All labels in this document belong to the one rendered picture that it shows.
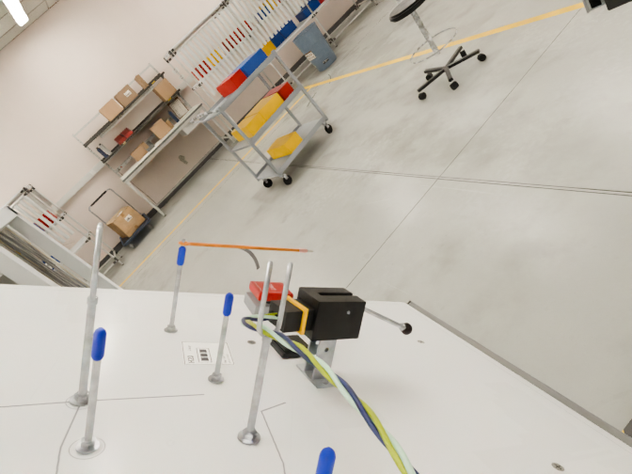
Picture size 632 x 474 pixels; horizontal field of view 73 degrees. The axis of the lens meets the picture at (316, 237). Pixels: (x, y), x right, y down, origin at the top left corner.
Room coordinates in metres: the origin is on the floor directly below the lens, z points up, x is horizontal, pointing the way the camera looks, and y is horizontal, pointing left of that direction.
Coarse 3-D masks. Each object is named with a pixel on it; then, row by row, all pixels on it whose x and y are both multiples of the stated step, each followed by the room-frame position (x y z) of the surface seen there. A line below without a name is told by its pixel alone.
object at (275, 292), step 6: (252, 282) 0.55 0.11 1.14; (258, 282) 0.55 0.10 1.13; (270, 282) 0.56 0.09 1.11; (276, 282) 0.56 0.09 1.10; (252, 288) 0.54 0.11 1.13; (258, 288) 0.53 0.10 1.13; (270, 288) 0.53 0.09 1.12; (276, 288) 0.53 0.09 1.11; (282, 288) 0.53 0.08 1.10; (258, 294) 0.51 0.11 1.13; (270, 294) 0.51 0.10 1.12; (276, 294) 0.51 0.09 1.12; (288, 294) 0.51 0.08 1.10; (270, 300) 0.51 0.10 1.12
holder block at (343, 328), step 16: (304, 288) 0.37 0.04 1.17; (320, 288) 0.38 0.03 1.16; (336, 288) 0.38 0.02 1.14; (320, 304) 0.34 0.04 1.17; (336, 304) 0.34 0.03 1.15; (352, 304) 0.34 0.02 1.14; (320, 320) 0.34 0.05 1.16; (336, 320) 0.34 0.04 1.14; (352, 320) 0.34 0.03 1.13; (320, 336) 0.34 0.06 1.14; (336, 336) 0.34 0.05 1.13; (352, 336) 0.34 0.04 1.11
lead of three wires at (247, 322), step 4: (248, 316) 0.33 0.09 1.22; (252, 316) 0.33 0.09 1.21; (256, 316) 0.34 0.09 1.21; (264, 316) 0.34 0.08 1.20; (268, 316) 0.34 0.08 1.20; (272, 316) 0.34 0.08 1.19; (244, 320) 0.30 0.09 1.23; (248, 320) 0.30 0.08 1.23; (252, 320) 0.33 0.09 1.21; (256, 320) 0.33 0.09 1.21; (264, 320) 0.34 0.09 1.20; (268, 320) 0.34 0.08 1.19; (244, 324) 0.30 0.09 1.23; (248, 324) 0.29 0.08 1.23; (252, 324) 0.28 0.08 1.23; (256, 324) 0.28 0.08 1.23; (248, 328) 0.29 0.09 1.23; (252, 328) 0.28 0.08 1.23; (256, 328) 0.28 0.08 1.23; (264, 328) 0.27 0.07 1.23; (268, 328) 0.27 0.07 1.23; (264, 332) 0.27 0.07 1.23; (268, 332) 0.27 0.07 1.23
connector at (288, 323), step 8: (272, 304) 0.36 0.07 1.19; (288, 304) 0.35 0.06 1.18; (304, 304) 0.36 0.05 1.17; (272, 312) 0.35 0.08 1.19; (288, 312) 0.33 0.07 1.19; (296, 312) 0.34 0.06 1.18; (312, 312) 0.34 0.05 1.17; (272, 320) 0.35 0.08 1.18; (288, 320) 0.33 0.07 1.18; (296, 320) 0.34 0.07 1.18; (280, 328) 0.34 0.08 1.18; (288, 328) 0.33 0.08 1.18; (296, 328) 0.34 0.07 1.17
